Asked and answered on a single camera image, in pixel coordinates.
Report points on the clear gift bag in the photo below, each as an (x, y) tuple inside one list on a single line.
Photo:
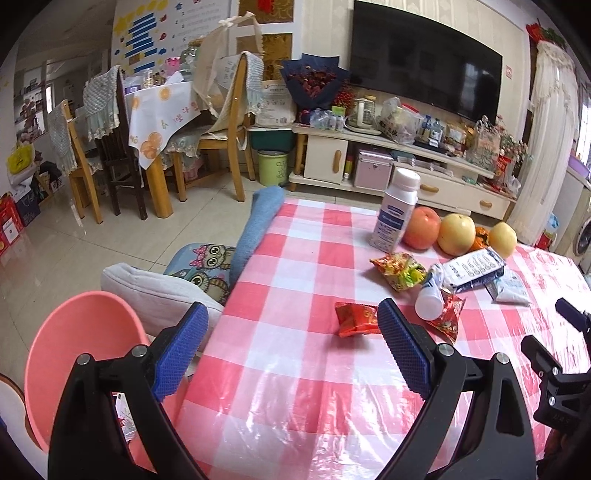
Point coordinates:
[(482, 143)]

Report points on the electric kettle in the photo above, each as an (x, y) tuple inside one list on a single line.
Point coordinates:
[(362, 115)]

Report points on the dark green storage container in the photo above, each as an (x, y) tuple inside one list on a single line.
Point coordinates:
[(272, 138)]

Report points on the black television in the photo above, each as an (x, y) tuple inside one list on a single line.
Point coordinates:
[(425, 60)]

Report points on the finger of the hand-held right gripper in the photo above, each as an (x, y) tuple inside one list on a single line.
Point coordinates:
[(575, 316), (554, 387)]

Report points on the light wooden chair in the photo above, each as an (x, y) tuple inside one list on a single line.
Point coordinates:
[(235, 138)]

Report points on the red snack packet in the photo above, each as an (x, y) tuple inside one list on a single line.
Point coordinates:
[(355, 318)]

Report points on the pink checkered tablecloth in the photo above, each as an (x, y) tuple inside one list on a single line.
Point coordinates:
[(300, 369)]

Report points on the purple basin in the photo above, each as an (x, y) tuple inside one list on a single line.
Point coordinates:
[(581, 167)]

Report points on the orange print white tablecloth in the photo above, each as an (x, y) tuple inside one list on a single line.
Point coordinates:
[(157, 115)]

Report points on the dark wooden chair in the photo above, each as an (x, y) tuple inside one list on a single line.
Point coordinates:
[(122, 157)]

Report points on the wooden dining table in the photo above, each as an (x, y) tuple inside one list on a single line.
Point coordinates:
[(161, 194)]

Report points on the green yellow wrapper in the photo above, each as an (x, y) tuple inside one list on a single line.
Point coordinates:
[(399, 272)]

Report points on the yellow bag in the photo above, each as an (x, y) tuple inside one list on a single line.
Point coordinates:
[(21, 159)]

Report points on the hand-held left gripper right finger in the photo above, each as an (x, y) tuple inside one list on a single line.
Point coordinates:
[(406, 350)]

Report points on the pack of water bottles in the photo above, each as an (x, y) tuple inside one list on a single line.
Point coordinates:
[(325, 121)]

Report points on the light green bin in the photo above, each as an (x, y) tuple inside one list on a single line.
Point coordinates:
[(272, 168)]

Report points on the orange persimmon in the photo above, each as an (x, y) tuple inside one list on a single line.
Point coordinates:
[(481, 240)]

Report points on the white plastic wrapper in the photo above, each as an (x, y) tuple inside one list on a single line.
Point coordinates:
[(510, 288)]

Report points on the beige tote bag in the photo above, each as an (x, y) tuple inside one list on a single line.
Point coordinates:
[(217, 64)]

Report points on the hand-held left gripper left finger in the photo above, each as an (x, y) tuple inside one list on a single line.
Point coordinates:
[(182, 350)]

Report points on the small white plastic bottle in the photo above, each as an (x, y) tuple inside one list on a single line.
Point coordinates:
[(427, 300)]

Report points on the red carton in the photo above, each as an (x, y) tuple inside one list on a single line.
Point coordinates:
[(9, 226)]

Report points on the owl print cushion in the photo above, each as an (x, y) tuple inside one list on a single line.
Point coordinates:
[(203, 267)]

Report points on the pink storage box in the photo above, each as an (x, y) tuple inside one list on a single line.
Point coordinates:
[(373, 168)]

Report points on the lace covered air conditioner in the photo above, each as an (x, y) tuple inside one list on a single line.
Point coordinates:
[(549, 138)]

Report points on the large yellow apple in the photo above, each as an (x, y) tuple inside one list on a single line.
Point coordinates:
[(456, 233)]

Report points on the wooden chair with lace cover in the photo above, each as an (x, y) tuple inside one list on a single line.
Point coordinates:
[(76, 161)]

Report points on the white cushion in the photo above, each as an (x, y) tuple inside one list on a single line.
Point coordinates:
[(152, 295)]

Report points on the wall poster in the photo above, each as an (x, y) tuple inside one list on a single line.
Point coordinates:
[(147, 27)]

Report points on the white sack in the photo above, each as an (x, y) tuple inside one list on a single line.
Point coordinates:
[(274, 104)]

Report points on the blue white snack wrapper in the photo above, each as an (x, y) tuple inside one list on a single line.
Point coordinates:
[(471, 267)]

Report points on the dark blue flower bouquet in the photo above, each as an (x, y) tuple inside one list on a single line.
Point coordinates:
[(314, 78)]

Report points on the clear bag of snacks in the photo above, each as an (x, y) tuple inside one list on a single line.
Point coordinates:
[(399, 122)]

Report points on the red flower decoration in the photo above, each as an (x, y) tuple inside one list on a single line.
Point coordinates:
[(547, 33)]

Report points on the pink basin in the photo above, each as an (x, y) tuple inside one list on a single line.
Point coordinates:
[(78, 341)]

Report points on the red apple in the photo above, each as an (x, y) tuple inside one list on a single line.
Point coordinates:
[(422, 228)]

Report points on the small yellow pear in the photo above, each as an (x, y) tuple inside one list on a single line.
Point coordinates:
[(503, 240)]

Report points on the washing machine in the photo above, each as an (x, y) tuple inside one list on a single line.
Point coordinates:
[(577, 230)]

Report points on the tall white bottle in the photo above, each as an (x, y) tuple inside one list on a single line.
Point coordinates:
[(392, 217)]

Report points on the red gold foil wrapper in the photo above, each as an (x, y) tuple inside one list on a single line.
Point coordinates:
[(445, 314)]

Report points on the cream television cabinet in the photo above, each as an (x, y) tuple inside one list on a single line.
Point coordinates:
[(323, 157)]

